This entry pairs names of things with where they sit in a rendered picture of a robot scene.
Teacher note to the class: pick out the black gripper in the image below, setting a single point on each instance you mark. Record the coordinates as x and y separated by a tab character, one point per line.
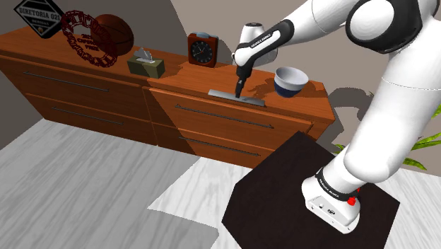
243	73

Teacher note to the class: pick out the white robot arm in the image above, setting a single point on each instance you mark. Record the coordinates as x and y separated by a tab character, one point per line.
396	113

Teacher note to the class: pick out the grey flat tablet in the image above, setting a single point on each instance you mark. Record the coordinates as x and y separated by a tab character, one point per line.
224	95

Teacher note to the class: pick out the red-brown square clock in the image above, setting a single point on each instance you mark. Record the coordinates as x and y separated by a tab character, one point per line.
202	51

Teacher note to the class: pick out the brown wooden chest of drawers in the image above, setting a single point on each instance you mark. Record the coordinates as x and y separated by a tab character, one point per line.
227	117
69	89

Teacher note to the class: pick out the white and blue bowl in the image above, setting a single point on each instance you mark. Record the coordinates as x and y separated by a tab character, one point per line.
289	84

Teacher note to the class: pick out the olive tissue box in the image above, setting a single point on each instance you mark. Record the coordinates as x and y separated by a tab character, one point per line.
151	68

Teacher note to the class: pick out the brown basketball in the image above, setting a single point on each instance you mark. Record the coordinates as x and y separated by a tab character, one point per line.
120	34

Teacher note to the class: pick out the green leafy plant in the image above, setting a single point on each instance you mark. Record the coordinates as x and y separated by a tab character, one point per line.
423	143

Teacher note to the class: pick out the black diamond-shaped sign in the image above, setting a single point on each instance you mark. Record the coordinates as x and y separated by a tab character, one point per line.
39	15

